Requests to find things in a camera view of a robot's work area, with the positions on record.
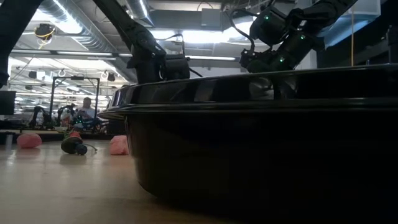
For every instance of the pink plush toy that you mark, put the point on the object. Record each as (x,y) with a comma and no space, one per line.
(118,145)

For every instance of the black plastic tupperware container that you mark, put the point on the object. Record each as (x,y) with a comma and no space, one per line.
(248,155)

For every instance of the dark cherry with green stem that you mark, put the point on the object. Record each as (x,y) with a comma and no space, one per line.
(81,150)

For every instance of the pink-red round fruit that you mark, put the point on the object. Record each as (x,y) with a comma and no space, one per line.
(29,141)

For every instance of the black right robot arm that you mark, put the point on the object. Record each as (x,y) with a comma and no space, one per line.
(323,12)

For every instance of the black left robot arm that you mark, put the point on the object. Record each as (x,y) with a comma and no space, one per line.
(136,34)

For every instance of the black background robot arm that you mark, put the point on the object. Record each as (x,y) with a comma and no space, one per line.
(34,116)
(62,116)

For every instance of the black hanging spot lamp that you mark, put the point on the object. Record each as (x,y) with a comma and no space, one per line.
(32,75)
(111,77)

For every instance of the long tube ceiling light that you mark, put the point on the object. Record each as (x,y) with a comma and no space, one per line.
(84,53)

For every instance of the person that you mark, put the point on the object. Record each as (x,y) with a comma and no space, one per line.
(87,112)

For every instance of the black monitor screen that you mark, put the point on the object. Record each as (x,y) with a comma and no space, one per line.
(7,102)

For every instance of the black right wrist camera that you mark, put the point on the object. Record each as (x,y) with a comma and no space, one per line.
(248,59)

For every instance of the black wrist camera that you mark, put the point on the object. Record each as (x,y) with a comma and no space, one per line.
(177,68)
(248,59)

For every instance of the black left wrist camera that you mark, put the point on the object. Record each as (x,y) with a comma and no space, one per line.
(177,68)

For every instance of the black metal stand frame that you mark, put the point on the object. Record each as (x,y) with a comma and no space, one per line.
(76,78)

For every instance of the sheet metal air duct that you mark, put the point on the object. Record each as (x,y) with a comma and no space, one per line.
(357,21)

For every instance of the small white post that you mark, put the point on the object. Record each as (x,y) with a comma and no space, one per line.
(9,141)

